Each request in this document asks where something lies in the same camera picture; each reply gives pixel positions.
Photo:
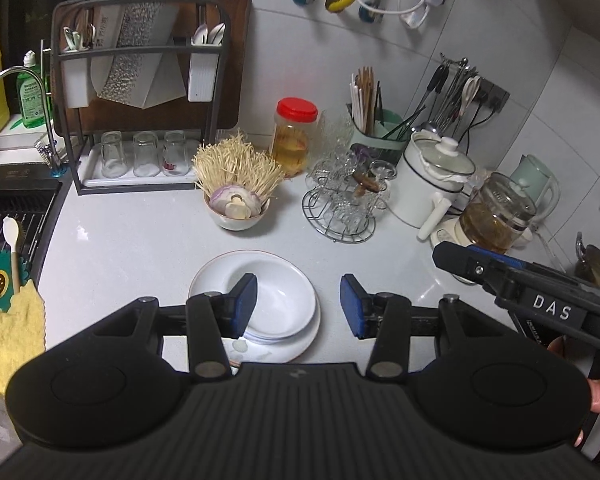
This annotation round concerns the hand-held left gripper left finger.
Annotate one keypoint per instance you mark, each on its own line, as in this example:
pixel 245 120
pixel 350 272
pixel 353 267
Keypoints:
pixel 245 305

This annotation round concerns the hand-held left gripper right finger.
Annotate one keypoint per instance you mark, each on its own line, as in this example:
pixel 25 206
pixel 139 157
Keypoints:
pixel 352 305

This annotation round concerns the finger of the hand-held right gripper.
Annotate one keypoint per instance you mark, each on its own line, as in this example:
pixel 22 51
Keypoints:
pixel 460 260
pixel 500 256

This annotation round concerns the small white bowl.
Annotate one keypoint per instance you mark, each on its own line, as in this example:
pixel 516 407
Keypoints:
pixel 280 300

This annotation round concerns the white leaf-print plate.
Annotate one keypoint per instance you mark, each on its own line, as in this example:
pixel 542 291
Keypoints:
pixel 305 341

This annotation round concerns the black induction cooker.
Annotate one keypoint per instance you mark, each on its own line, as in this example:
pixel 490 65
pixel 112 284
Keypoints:
pixel 530 325

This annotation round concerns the cream kettle heating base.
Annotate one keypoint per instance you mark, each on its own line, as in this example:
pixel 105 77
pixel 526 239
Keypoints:
pixel 442 236

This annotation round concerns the glass tea kettle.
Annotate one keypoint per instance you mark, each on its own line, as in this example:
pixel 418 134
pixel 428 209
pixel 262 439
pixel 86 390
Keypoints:
pixel 495 215

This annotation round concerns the small ceramic bowl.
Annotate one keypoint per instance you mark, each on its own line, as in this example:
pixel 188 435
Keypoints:
pixel 235 224

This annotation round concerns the white electric cooking pot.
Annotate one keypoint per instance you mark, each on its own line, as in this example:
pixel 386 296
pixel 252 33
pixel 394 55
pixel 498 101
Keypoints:
pixel 415 190

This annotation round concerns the pale green electric kettle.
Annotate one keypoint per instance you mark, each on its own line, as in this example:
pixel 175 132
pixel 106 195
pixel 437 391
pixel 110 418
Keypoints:
pixel 535 175

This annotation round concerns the glass pot lid white knob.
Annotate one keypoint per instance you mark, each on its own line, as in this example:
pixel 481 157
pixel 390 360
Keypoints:
pixel 445 157

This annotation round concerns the group of cut crystal glasses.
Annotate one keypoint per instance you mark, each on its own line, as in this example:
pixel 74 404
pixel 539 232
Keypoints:
pixel 340 195

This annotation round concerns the purple onion half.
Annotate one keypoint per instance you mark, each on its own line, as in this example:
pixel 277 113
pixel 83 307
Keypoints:
pixel 220 196

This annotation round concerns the green chopstick holder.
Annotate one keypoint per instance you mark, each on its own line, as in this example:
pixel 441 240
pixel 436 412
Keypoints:
pixel 390 135

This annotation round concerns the enoki mushroom bunch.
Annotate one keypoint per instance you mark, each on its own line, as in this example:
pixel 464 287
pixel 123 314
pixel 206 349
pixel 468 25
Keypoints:
pixel 235 160

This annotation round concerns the clear drinking glass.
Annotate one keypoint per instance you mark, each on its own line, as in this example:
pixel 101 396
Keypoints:
pixel 146 155
pixel 175 154
pixel 111 155

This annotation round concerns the row of hanging kitchen utensils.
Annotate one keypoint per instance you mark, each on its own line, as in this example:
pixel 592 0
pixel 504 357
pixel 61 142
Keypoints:
pixel 450 90

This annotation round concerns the red-lidded plastic jar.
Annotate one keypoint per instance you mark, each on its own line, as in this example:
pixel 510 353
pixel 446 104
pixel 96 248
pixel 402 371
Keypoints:
pixel 292 140

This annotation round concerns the tall cut crystal glass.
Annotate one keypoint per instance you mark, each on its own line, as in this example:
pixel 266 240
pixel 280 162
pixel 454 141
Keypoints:
pixel 336 132

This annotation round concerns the bundle of chopsticks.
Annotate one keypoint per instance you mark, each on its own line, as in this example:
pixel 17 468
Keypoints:
pixel 366 92

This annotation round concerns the white drip tray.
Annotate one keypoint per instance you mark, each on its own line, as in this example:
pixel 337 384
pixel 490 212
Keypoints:
pixel 92 180

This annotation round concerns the black metal knife rack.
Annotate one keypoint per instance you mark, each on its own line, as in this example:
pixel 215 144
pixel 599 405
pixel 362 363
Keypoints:
pixel 72 160

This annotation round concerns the black roll-up drying rack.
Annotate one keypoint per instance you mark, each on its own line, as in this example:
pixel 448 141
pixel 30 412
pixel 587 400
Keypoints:
pixel 30 220

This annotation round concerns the plain steel cleaver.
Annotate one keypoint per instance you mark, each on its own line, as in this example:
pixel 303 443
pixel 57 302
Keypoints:
pixel 170 85

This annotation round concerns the white rack caddy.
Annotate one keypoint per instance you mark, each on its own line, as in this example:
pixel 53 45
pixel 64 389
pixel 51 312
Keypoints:
pixel 202 75
pixel 75 82

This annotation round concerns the yellow dish cloth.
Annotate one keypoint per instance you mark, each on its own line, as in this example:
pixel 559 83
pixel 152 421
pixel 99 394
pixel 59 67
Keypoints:
pixel 10 340

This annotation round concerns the dark wooden cutting board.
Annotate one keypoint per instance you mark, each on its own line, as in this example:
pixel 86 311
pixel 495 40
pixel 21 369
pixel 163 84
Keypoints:
pixel 237 60

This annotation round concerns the purple bristle brush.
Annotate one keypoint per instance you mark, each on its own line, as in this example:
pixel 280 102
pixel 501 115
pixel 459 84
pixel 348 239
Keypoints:
pixel 47 155

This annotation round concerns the black kitchen sink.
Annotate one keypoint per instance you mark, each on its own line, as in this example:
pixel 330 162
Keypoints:
pixel 20 187

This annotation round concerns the chrome gooseneck faucet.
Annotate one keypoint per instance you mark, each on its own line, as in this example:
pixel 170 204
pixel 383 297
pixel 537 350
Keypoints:
pixel 47 125

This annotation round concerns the hammered pattern cleaver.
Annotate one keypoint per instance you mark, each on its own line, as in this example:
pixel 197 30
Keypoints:
pixel 130 60

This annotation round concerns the white ceramic spoon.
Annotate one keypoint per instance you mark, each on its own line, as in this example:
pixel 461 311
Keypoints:
pixel 218 34
pixel 200 36

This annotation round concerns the green dish soap bottle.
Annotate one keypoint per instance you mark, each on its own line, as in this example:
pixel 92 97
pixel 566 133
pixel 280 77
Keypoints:
pixel 31 95

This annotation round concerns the printed blade kitchen knife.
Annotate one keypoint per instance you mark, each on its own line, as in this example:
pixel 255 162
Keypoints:
pixel 107 27

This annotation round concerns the dark wall power outlet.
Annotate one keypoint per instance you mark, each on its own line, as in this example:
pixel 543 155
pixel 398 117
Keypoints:
pixel 495 95

